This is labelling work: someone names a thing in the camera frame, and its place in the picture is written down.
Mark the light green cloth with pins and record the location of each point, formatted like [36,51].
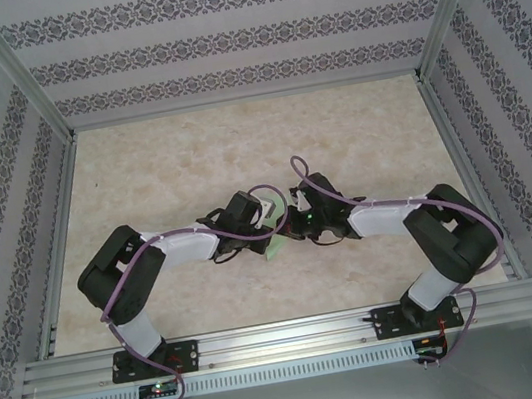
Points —
[274,250]

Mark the circuit board with green light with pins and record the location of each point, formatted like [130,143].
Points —
[157,389]

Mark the long aluminium base rail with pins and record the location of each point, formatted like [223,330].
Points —
[288,338]

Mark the aluminium side rail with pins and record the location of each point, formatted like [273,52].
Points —
[57,242]
[470,177]

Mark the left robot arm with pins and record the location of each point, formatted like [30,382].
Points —
[121,278]

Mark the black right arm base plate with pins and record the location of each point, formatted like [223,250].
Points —
[384,322]

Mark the thin aluminium cross rail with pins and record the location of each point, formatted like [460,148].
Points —
[245,99]

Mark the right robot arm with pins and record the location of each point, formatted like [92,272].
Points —
[454,235]

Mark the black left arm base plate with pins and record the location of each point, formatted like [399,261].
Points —
[187,356]

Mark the circuit board with orange light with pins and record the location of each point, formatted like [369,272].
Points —
[428,343]

